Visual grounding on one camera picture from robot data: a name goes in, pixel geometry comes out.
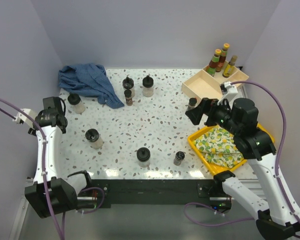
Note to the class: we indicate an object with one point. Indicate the yellow oil bottle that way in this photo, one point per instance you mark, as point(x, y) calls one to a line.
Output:
point(230, 67)

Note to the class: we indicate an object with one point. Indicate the left front glass jar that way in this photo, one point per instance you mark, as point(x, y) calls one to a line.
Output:
point(94, 138)

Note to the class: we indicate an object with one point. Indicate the lemon print cloth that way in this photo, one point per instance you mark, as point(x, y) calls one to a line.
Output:
point(217, 147)

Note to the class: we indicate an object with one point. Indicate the yellow plastic tray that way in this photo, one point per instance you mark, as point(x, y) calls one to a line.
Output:
point(212, 168)

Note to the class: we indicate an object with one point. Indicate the beige divided wooden tray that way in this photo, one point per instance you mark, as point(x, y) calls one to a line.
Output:
point(203, 85)

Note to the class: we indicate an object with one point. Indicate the back right glass jar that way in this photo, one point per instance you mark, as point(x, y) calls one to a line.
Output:
point(148, 89)

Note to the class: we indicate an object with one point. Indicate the black cap spice shaker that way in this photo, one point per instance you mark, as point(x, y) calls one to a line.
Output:
point(128, 97)

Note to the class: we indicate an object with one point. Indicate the far left glass jar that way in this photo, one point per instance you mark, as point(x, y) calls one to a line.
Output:
point(76, 103)

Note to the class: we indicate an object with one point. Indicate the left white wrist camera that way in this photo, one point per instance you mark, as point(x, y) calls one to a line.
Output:
point(20, 118)

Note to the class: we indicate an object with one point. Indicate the red cap sauce bottle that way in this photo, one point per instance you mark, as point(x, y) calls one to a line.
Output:
point(223, 56)

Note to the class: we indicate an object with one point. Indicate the blue checkered shirt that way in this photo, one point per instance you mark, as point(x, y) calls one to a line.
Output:
point(89, 80)

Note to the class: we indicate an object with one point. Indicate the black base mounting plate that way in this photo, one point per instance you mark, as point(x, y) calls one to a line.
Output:
point(154, 192)

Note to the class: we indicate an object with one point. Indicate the dark spice shaker near tray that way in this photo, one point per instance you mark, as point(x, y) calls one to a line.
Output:
point(192, 103)

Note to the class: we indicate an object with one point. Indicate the small front spice jar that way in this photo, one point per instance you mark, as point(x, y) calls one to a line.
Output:
point(179, 157)

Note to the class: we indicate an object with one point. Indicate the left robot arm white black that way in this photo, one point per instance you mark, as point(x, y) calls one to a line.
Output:
point(62, 192)

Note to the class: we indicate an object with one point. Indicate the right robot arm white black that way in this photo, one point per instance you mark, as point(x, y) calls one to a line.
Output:
point(278, 215)

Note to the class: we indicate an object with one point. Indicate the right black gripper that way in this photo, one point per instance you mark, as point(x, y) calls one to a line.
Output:
point(195, 114)

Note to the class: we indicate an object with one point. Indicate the yellow cap sauce bottle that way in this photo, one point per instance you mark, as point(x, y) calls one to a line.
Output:
point(211, 68)

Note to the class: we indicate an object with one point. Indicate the taped lid glass jar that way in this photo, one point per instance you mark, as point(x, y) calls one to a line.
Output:
point(128, 83)

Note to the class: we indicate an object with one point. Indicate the front centre glass jar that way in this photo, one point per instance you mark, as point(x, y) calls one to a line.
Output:
point(143, 156)

